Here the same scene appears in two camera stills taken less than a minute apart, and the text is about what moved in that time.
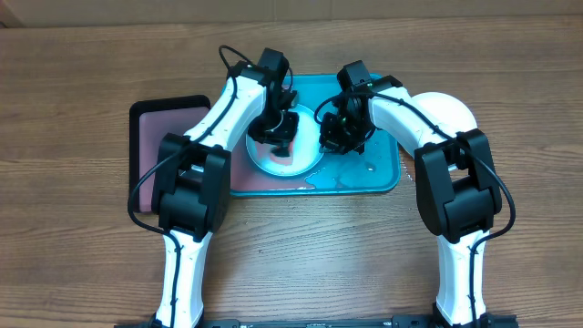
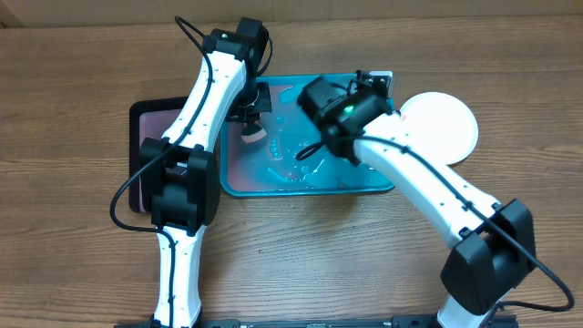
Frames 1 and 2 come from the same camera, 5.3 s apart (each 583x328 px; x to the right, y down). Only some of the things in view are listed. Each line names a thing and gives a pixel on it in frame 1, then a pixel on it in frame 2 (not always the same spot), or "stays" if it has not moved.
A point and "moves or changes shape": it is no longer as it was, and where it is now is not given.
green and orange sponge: (282, 151) moves or changes shape
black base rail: (492, 321) stays
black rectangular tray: (151, 117) stays
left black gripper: (284, 138) -> (243, 116)
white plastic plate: (445, 112) stays
